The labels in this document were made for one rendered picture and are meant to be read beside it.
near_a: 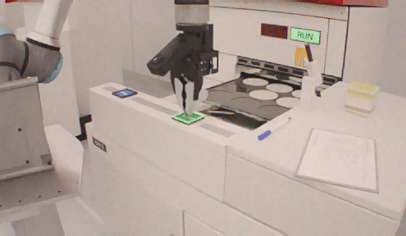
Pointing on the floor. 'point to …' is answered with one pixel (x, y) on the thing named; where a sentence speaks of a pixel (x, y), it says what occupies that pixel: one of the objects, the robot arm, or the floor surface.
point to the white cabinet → (159, 200)
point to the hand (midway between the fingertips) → (185, 111)
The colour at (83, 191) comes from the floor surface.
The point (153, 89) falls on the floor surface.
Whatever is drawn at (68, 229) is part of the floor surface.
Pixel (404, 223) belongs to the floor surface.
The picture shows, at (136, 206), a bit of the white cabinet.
